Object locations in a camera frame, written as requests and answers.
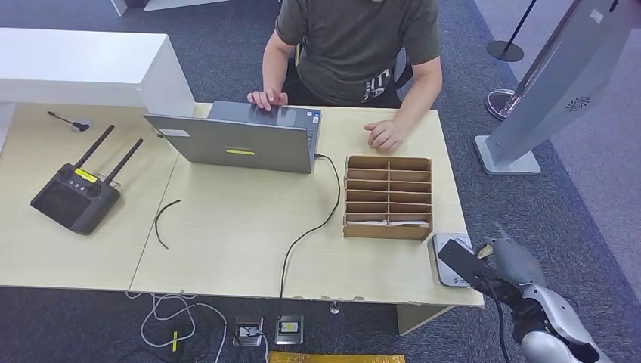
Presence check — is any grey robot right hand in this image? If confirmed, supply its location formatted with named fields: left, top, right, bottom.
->
left=483, top=222, right=547, bottom=289

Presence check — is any white furniture base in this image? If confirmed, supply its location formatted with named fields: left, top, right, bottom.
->
left=109, top=0, right=231, bottom=17

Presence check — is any yellow plastic bag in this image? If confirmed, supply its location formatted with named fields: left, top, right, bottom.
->
left=268, top=351, right=406, bottom=363

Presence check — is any wooden card organizer box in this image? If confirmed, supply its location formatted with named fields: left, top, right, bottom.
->
left=342, top=155, right=434, bottom=242

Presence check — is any white counter block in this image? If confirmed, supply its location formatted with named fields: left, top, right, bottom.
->
left=0, top=27, right=197, bottom=117

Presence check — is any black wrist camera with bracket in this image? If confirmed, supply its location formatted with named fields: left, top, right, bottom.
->
left=437, top=239, right=522, bottom=304

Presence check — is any black remote controller with antennas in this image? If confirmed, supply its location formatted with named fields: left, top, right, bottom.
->
left=29, top=124, right=144, bottom=236

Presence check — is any desk leg panel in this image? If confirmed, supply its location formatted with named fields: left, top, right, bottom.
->
left=396, top=302, right=454, bottom=337

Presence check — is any grey kiosk stand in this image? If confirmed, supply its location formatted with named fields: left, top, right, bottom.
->
left=474, top=0, right=641, bottom=175

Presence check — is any chrome stanchion base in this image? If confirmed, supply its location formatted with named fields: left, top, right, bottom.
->
left=485, top=88, right=519, bottom=121

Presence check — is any black stanchion pole with base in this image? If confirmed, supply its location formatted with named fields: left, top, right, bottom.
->
left=486, top=0, right=537, bottom=63

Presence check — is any black laptop power cable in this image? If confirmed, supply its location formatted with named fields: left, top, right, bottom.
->
left=277, top=153, right=342, bottom=302

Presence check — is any floor socket box with plug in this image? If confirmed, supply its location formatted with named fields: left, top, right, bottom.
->
left=232, top=315, right=265, bottom=348

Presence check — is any person's left hand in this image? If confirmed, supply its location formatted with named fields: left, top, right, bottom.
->
left=363, top=119, right=404, bottom=153

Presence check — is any black gooseneck desk microphone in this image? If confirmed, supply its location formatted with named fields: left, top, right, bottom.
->
left=47, top=110, right=91, bottom=134

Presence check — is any grey white card reader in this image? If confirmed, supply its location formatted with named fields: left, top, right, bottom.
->
left=431, top=232, right=474, bottom=289

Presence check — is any short black loose cable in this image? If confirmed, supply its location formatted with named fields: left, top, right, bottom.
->
left=153, top=199, right=181, bottom=250

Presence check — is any person's right hand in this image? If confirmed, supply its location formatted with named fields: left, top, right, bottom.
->
left=246, top=88, right=289, bottom=112

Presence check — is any grey laptop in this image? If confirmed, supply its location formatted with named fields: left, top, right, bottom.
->
left=143, top=101, right=323, bottom=175

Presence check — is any person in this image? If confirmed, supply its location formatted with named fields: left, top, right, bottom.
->
left=246, top=0, right=444, bottom=153

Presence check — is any floor socket box yellow label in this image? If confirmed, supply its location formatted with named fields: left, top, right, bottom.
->
left=274, top=314, right=304, bottom=346

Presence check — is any white floor cable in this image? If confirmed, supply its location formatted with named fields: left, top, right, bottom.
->
left=125, top=290, right=228, bottom=363

